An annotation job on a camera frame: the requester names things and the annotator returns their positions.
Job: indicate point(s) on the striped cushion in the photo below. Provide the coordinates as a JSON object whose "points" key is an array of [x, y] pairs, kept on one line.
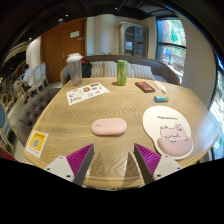
{"points": [[141, 71], [103, 69]]}

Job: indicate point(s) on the white sticker sheet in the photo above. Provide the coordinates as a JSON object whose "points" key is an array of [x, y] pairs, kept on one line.
{"points": [[87, 93]]}

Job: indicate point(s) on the black box red print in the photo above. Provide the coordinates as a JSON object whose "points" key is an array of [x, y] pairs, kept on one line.
{"points": [[145, 87]]}

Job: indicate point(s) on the white tube packet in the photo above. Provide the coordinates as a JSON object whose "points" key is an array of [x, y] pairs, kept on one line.
{"points": [[160, 86]]}

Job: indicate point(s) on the grey tufted chair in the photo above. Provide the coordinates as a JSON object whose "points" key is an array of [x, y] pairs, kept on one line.
{"points": [[33, 110]]}

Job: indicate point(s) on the clear shaker bottle white lid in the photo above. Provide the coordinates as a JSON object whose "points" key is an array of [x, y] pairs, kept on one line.
{"points": [[75, 71]]}

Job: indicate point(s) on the green drink can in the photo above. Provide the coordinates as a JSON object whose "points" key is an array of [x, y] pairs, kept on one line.
{"points": [[122, 73]]}

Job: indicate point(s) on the blue-backed chair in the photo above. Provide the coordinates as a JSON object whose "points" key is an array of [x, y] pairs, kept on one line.
{"points": [[4, 121]]}

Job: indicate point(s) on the dark-framed window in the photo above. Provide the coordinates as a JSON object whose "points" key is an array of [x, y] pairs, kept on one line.
{"points": [[171, 43], [218, 113]]}

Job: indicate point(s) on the white mouse pad pink wrist rest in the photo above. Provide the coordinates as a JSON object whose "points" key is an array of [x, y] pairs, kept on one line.
{"points": [[163, 125]]}

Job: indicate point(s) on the pink computer mouse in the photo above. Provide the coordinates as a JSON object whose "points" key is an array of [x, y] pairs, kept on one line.
{"points": [[109, 127]]}

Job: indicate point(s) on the small teal pack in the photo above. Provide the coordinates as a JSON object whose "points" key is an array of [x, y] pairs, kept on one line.
{"points": [[161, 99]]}

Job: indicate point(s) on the group of white chairs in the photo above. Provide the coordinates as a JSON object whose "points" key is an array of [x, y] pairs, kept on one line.
{"points": [[39, 75]]}

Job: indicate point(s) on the black backpack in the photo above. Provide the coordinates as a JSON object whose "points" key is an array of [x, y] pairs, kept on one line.
{"points": [[87, 69]]}

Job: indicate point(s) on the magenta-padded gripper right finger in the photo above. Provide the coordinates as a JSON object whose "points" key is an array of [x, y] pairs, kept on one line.
{"points": [[160, 165]]}

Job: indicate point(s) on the yellow code table sticker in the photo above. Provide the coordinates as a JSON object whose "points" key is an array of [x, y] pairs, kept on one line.
{"points": [[36, 144]]}

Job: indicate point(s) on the person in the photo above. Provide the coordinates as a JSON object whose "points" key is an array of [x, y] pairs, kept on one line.
{"points": [[27, 75]]}

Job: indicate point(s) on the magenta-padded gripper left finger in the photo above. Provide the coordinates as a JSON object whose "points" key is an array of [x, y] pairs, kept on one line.
{"points": [[63, 166]]}

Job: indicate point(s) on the brown curved sofa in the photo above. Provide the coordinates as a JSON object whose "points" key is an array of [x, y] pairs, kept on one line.
{"points": [[161, 70]]}

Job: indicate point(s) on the orange wooden door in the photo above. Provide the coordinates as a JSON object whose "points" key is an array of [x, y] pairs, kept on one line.
{"points": [[58, 50]]}

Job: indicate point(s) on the pale glass-door cabinet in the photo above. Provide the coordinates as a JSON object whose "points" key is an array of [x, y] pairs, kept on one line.
{"points": [[134, 40]]}

